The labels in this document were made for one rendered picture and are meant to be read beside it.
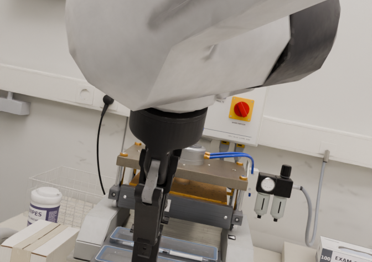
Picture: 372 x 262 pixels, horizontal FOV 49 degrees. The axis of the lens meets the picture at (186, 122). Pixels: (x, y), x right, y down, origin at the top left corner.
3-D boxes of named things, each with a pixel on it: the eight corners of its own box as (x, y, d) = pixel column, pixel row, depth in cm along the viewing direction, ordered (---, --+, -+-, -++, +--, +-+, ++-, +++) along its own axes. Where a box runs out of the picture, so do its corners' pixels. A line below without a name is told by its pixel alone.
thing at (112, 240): (107, 250, 70) (109, 237, 69) (115, 237, 75) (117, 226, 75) (215, 273, 68) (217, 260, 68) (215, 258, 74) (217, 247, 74)
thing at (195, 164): (134, 173, 109) (142, 124, 107) (250, 196, 107) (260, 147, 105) (109, 198, 85) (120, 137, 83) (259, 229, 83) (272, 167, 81)
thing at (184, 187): (141, 181, 102) (148, 144, 101) (229, 199, 100) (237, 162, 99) (125, 201, 85) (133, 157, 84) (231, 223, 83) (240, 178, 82)
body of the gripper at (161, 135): (144, 73, 44) (135, 146, 48) (120, 107, 37) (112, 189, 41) (212, 88, 44) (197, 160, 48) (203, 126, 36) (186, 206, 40)
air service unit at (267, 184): (237, 210, 108) (248, 156, 106) (292, 222, 107) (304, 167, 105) (237, 217, 102) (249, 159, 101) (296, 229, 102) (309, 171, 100)
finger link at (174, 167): (180, 153, 42) (178, 160, 41) (165, 235, 47) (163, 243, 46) (143, 145, 43) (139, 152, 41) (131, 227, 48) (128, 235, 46)
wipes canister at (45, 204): (35, 230, 126) (42, 183, 124) (61, 237, 124) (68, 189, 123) (17, 239, 118) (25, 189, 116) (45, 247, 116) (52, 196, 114)
